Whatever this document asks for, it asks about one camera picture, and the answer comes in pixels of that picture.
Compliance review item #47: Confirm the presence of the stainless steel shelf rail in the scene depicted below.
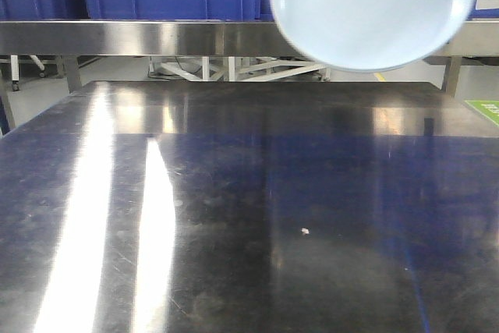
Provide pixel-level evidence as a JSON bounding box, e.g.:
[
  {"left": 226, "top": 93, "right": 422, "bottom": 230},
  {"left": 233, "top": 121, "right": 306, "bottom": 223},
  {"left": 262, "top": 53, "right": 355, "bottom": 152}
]
[{"left": 0, "top": 19, "right": 499, "bottom": 58}]

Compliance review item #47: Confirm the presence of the white metal frame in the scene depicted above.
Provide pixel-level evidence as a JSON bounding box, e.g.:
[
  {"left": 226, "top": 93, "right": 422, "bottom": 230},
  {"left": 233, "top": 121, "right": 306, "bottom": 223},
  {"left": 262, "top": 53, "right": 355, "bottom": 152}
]
[{"left": 148, "top": 56, "right": 332, "bottom": 82}]

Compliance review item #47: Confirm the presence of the light blue plate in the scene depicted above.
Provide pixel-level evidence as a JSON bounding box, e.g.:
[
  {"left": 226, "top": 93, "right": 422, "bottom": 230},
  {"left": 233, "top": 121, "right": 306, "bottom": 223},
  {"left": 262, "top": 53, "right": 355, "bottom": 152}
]
[{"left": 270, "top": 0, "right": 475, "bottom": 73}]

